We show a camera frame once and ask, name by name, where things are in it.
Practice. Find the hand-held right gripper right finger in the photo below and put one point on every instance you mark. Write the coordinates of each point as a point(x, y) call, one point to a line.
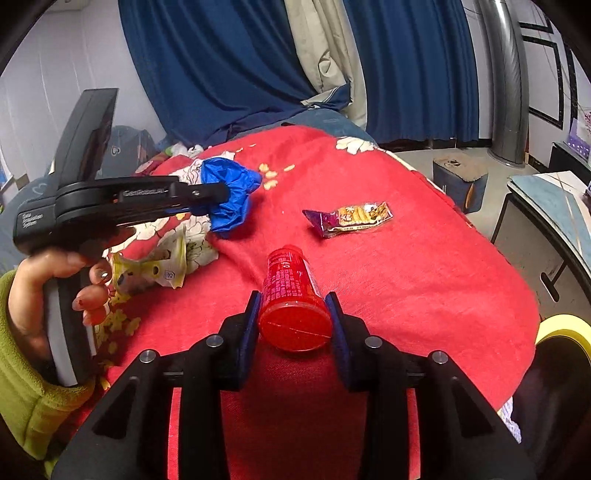
point(336, 327)

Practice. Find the red plastic bottle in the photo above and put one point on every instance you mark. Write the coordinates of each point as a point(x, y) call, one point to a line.
point(291, 286)

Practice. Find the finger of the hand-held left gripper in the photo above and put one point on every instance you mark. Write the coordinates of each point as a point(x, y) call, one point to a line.
point(189, 212)
point(203, 193)

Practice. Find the yellow rimmed trash bin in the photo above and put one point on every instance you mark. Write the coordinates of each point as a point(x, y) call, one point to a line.
point(568, 327)

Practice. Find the yellow snack wrapper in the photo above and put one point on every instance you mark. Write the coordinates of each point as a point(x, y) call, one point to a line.
point(161, 267)

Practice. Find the person's left forearm green sleeve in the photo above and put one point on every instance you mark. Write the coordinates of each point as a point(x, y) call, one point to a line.
point(23, 406)

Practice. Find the dark tv stand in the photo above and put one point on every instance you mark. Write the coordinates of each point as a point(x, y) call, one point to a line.
point(565, 159)

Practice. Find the colourful clothes pile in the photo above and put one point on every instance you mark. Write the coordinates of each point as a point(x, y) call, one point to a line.
point(178, 152)

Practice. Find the person's left hand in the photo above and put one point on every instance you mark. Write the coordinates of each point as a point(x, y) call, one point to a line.
point(27, 286)

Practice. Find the blue plastic bag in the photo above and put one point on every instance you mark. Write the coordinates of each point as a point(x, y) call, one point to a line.
point(235, 184)

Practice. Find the purple snack wrapper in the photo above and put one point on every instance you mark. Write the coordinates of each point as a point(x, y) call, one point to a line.
point(351, 219)

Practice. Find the blue square stool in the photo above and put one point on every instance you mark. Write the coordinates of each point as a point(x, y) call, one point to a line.
point(457, 184)

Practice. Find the narrow blue curtain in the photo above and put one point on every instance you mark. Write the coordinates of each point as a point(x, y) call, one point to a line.
point(415, 69)

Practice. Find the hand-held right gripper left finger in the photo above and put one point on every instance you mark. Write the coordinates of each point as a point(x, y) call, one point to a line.
point(249, 327)

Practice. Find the wide blue curtain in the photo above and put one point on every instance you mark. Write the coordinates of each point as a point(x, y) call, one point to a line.
point(221, 69)

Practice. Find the purple box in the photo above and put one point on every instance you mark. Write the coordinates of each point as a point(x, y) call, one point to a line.
point(579, 138)

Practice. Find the silver duct pipe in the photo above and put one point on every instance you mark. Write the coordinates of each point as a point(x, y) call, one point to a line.
point(505, 92)

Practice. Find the beige curtain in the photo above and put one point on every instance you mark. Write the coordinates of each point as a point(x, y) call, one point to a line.
point(328, 55)

